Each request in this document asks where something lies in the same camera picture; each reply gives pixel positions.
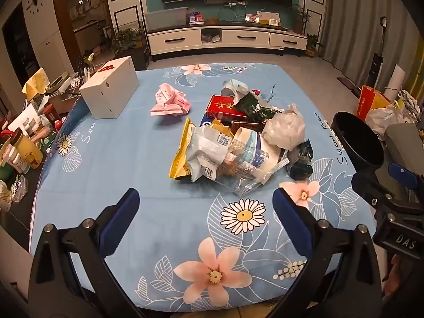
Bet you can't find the black wall clock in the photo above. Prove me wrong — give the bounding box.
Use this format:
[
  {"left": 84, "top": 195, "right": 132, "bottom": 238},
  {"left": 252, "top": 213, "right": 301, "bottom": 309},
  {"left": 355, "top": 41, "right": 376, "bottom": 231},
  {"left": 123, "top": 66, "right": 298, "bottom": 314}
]
[{"left": 26, "top": 0, "right": 50, "bottom": 14}]

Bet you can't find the person's right hand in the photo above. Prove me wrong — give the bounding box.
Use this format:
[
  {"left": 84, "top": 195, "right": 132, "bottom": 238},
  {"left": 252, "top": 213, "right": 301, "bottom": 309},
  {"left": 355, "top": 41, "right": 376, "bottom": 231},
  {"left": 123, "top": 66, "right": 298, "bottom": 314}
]
[{"left": 386, "top": 255, "right": 411, "bottom": 299}]

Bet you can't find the white yellow flat box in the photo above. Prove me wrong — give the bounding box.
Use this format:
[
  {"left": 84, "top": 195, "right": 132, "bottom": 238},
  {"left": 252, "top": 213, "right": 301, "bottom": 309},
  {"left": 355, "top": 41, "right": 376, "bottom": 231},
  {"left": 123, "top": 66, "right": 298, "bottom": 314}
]
[{"left": 257, "top": 11, "right": 281, "bottom": 26}]

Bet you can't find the small potted plant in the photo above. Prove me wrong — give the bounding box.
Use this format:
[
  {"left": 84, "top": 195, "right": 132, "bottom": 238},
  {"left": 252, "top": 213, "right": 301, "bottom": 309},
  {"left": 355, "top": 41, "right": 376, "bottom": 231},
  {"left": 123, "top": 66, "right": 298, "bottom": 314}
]
[{"left": 305, "top": 34, "right": 324, "bottom": 59}]

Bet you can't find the pink wrapper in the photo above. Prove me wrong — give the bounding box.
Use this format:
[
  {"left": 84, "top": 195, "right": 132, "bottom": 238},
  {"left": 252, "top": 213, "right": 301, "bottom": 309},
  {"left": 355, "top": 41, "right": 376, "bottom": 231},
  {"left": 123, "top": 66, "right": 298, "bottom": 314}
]
[{"left": 150, "top": 83, "right": 191, "bottom": 117}]

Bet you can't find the tall potted plant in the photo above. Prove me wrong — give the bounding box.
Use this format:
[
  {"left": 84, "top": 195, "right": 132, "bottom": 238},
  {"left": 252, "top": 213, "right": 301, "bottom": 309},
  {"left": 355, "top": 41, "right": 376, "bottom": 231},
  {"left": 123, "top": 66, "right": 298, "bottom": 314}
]
[{"left": 291, "top": 4, "right": 314, "bottom": 36}]

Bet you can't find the gold snack bag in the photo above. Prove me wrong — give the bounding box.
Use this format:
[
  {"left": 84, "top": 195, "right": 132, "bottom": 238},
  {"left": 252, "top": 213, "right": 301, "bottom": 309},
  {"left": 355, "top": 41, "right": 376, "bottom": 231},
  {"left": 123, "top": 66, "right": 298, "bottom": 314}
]
[{"left": 170, "top": 118, "right": 202, "bottom": 182}]

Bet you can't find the black trash bin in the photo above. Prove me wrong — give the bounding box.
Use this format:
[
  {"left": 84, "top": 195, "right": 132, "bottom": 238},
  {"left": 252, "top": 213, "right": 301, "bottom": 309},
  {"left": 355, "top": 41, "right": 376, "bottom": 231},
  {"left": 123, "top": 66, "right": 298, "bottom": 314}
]
[{"left": 330, "top": 111, "right": 385, "bottom": 173}]

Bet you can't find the white cardboard box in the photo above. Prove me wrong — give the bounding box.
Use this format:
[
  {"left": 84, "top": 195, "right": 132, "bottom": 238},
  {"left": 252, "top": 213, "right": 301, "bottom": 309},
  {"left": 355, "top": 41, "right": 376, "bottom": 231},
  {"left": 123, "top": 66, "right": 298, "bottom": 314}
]
[{"left": 79, "top": 56, "right": 140, "bottom": 120}]

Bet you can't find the white television cabinet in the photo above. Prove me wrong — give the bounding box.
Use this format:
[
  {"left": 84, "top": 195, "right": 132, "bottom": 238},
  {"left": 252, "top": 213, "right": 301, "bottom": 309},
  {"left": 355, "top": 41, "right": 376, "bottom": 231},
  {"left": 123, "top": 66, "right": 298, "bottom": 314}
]
[{"left": 146, "top": 23, "right": 308, "bottom": 62}]

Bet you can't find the green snack packet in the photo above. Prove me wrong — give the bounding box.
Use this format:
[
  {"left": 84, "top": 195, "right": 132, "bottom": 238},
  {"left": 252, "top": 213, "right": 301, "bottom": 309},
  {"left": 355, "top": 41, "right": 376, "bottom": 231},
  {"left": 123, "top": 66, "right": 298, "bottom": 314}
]
[
  {"left": 236, "top": 92, "right": 284, "bottom": 123},
  {"left": 286, "top": 139, "right": 314, "bottom": 181}
]

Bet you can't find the brown snack packet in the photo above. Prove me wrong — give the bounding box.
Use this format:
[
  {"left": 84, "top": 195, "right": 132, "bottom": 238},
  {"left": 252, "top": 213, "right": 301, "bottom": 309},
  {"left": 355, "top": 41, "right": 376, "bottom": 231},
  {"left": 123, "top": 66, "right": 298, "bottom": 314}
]
[{"left": 230, "top": 121, "right": 267, "bottom": 136}]

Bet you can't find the translucent storage bin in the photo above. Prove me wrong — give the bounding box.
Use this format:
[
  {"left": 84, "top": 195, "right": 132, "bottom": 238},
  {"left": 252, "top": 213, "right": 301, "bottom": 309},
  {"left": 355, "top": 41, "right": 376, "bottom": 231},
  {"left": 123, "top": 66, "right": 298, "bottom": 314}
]
[{"left": 144, "top": 7, "right": 188, "bottom": 32}]

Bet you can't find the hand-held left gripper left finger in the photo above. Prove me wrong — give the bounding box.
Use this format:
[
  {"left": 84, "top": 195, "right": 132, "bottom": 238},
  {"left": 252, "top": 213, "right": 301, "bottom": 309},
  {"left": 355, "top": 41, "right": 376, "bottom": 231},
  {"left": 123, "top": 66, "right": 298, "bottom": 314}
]
[{"left": 28, "top": 188, "right": 146, "bottom": 318}]

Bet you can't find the blue checkered cloth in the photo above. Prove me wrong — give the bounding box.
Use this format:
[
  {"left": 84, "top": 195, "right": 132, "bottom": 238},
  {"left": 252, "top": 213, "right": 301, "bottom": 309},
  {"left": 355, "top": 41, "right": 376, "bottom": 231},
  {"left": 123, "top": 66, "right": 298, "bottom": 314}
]
[{"left": 255, "top": 84, "right": 276, "bottom": 101}]

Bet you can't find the blue floral tablecloth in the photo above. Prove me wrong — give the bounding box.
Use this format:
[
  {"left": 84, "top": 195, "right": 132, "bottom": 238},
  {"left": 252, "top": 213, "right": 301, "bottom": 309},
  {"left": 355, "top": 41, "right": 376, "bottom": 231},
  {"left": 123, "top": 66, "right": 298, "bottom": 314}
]
[{"left": 29, "top": 63, "right": 378, "bottom": 312}]

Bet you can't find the upright vacuum cleaner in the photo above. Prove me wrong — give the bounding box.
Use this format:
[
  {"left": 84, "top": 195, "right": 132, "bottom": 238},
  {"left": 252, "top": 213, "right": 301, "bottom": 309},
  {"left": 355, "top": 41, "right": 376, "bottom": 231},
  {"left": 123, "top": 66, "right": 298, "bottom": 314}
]
[{"left": 369, "top": 16, "right": 389, "bottom": 87}]

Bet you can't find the orange shopping bag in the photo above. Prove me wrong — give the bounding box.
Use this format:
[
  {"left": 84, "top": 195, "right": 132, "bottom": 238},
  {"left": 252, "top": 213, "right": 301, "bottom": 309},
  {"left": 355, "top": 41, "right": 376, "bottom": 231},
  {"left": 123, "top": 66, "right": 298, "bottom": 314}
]
[{"left": 357, "top": 85, "right": 392, "bottom": 122}]

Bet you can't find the white barcode plastic wrapper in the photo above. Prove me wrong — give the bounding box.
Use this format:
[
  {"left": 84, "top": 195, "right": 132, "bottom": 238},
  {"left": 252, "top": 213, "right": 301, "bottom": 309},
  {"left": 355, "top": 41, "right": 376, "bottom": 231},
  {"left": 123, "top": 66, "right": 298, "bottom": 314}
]
[{"left": 185, "top": 125, "right": 234, "bottom": 183}]

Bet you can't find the cluster of green houseplants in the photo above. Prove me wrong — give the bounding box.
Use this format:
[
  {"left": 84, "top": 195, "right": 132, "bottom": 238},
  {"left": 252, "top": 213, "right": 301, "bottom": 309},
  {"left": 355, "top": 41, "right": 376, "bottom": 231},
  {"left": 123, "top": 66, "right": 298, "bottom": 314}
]
[{"left": 111, "top": 28, "right": 148, "bottom": 57}]

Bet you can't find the yellow cloth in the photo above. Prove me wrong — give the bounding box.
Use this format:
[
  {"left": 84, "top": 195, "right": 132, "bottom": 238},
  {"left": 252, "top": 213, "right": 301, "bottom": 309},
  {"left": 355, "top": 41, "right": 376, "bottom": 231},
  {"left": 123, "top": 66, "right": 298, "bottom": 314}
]
[{"left": 21, "top": 68, "right": 47, "bottom": 102}]

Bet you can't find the white blue printed bag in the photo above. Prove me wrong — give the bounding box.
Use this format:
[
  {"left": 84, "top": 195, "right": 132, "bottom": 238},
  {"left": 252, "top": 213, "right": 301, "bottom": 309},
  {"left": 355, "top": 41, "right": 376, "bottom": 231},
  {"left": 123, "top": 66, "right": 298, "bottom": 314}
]
[{"left": 228, "top": 127, "right": 289, "bottom": 181}]

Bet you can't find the clear plastic wrapper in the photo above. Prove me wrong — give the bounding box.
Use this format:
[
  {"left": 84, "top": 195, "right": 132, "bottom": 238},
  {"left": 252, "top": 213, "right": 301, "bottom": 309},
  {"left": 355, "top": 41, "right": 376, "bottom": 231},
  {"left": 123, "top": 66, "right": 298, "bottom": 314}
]
[{"left": 215, "top": 166, "right": 289, "bottom": 197}]

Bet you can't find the red cardboard box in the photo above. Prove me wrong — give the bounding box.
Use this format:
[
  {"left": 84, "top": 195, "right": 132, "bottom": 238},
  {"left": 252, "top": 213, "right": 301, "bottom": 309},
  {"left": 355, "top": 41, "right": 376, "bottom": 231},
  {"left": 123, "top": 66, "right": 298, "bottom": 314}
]
[{"left": 205, "top": 95, "right": 247, "bottom": 122}]

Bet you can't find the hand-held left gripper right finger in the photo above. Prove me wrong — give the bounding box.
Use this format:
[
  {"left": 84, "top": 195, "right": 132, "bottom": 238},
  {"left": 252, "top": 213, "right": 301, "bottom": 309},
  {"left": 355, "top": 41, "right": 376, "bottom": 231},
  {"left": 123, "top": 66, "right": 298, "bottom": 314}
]
[{"left": 268, "top": 188, "right": 385, "bottom": 318}]

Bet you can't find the white plastic shopping bag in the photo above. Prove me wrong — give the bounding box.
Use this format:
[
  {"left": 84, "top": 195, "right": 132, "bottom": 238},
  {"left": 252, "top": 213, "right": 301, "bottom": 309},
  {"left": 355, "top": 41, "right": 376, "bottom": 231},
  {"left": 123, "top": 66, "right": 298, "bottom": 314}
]
[{"left": 366, "top": 101, "right": 409, "bottom": 137}]

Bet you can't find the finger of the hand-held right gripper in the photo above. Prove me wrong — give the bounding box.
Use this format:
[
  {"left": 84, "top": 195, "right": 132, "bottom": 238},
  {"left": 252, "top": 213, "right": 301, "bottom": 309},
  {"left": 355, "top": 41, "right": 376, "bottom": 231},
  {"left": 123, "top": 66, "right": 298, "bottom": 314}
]
[
  {"left": 351, "top": 171, "right": 403, "bottom": 213},
  {"left": 388, "top": 162, "right": 424, "bottom": 202}
]

